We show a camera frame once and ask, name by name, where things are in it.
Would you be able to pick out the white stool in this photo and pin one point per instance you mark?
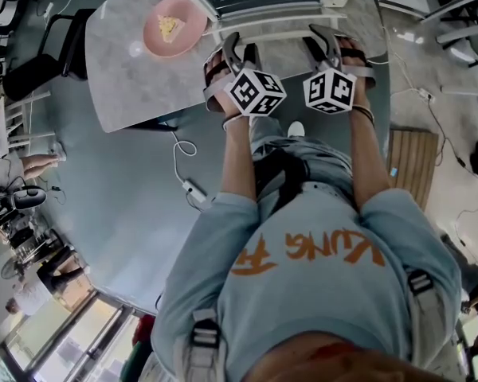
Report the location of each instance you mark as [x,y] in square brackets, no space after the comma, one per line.
[24,122]

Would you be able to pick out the person's right hand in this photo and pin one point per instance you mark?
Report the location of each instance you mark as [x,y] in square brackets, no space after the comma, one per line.
[352,52]

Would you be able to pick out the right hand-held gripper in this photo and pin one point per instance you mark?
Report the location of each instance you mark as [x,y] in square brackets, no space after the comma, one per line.
[328,90]

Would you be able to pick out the light blue printed shirt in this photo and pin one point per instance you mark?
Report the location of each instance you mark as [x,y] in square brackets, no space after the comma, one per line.
[322,293]

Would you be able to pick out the wooden pallet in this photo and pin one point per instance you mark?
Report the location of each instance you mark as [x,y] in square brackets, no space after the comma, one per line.
[412,165]

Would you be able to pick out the blue jeans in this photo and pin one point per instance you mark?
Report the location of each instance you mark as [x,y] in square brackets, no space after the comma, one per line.
[322,161]

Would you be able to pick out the person's right forearm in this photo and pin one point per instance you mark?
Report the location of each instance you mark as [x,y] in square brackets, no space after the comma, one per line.
[366,161]

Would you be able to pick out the glass toaster oven door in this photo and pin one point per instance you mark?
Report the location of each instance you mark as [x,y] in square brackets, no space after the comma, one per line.
[271,26]

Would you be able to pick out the dark wrist bands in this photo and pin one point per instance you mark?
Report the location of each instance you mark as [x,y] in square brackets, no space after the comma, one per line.
[364,113]

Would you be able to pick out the white shoe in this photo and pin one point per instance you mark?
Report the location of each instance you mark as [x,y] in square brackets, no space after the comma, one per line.
[296,129]

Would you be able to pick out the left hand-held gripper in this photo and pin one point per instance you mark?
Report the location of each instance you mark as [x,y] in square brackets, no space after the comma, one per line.
[255,94]

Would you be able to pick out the black chair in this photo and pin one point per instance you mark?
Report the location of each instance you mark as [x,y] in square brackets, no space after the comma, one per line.
[32,70]

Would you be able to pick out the pink plate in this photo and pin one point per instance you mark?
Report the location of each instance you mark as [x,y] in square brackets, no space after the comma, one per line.
[185,34]

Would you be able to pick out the person's left hand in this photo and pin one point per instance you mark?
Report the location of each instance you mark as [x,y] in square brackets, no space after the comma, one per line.
[216,70]

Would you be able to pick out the yellow cake slice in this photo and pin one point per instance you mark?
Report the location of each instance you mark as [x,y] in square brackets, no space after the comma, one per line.
[168,27]

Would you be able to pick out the white power strip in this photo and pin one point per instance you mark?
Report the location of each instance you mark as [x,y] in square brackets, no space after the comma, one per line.
[194,190]
[426,94]

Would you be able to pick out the person's left forearm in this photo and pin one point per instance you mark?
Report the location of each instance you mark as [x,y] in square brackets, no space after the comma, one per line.
[239,161]

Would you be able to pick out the white wrist band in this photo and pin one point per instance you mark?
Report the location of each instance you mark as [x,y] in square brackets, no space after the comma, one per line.
[231,122]

